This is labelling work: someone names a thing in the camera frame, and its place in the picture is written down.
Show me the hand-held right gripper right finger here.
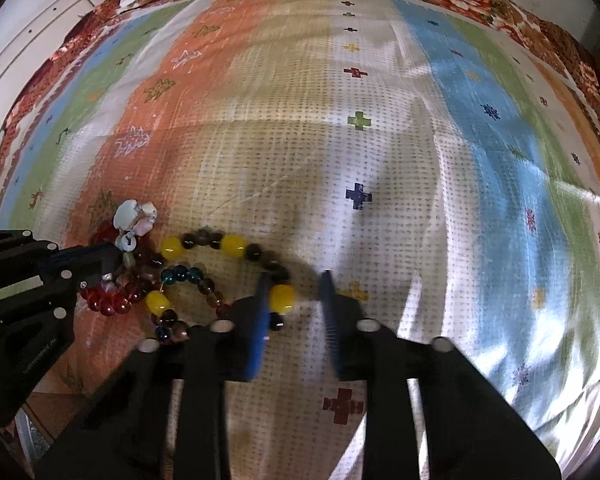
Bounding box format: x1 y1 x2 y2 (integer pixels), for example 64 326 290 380
319 269 563 480

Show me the silver metal tin box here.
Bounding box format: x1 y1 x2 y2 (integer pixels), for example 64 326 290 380
15 400 51 480

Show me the multicolour bead bracelet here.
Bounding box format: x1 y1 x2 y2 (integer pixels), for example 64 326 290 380
147 229 298 346

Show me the striped colourful mat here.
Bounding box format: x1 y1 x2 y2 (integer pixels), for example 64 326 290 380
0 0 600 480

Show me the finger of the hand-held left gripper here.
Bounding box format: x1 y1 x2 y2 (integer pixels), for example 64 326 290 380
0 230 124 264
50 259 127 318

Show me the white shell bracelet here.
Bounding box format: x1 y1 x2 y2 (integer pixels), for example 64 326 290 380
114 200 158 253

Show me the white headboard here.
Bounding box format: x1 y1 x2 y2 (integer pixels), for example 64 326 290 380
0 0 98 126

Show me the red bead bracelet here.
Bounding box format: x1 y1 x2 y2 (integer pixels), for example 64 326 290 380
80 222 153 317

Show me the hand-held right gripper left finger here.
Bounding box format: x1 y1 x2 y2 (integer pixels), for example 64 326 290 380
35 274 274 480

